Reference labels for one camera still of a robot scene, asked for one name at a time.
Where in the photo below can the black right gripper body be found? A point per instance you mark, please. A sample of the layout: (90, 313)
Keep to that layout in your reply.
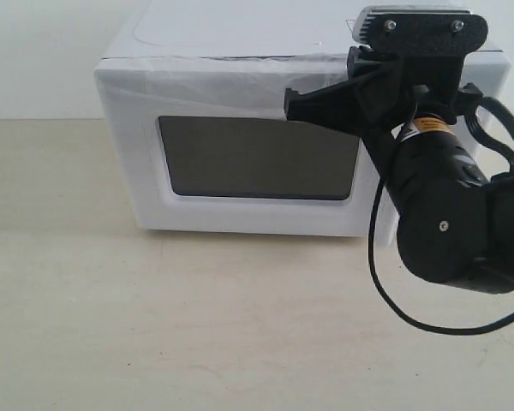
(434, 183)

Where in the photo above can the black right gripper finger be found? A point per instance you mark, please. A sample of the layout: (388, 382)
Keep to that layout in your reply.
(370, 93)
(469, 96)

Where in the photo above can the white microwave door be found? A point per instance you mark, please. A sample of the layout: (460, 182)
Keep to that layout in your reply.
(204, 146)

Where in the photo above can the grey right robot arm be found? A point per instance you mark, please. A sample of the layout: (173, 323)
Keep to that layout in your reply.
(496, 161)

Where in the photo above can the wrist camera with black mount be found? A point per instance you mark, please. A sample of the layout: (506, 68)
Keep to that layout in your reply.
(420, 30)

